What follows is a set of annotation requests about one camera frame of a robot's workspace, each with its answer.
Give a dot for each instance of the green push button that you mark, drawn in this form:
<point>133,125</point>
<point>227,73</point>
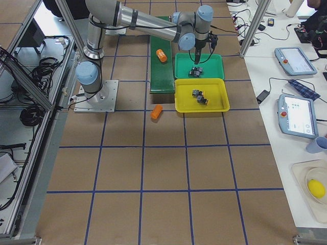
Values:
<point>191,73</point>
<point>197,71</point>

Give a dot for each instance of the green conveyor belt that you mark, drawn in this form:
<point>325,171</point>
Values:
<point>161,74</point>

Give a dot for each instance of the green tray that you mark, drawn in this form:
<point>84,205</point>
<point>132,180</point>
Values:
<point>212,68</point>

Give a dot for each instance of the yellow lemon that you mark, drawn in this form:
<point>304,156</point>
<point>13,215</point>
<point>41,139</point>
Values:
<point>316,188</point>

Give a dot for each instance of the aluminium frame post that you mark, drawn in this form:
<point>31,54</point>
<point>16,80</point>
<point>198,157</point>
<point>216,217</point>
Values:
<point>259,14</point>

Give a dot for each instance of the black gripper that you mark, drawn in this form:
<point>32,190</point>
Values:
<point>199,46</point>

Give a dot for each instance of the yellow tray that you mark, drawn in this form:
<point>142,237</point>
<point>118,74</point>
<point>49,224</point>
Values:
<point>213,89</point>

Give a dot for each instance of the yellow push button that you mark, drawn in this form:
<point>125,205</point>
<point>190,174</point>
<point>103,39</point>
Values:
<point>196,93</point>
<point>202,100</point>

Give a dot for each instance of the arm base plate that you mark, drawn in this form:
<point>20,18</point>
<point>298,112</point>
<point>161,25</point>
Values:
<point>115,32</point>
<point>103,101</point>

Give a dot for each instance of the black power adapter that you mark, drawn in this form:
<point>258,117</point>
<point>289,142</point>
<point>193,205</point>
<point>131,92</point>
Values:
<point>262,96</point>

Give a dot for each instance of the plain orange cylinder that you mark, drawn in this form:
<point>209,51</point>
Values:
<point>155,114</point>

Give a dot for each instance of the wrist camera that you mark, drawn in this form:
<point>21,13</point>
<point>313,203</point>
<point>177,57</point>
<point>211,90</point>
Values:
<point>212,40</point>

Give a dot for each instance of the blue plaid cloth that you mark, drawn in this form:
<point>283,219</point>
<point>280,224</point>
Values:
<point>304,90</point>

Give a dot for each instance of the orange cylinder labelled 4680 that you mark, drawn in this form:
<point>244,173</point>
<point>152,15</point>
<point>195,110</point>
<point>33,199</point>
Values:
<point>161,55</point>

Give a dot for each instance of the white bowl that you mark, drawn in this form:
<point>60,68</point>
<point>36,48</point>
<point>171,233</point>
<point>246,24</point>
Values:
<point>317,173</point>

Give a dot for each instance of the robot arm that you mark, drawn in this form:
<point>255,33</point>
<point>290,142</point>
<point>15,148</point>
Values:
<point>190,30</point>

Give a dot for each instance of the blue mug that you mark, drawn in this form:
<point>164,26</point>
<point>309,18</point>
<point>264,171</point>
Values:
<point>317,145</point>

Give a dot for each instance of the blue teach pendant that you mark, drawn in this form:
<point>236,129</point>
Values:
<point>296,116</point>
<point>294,62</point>

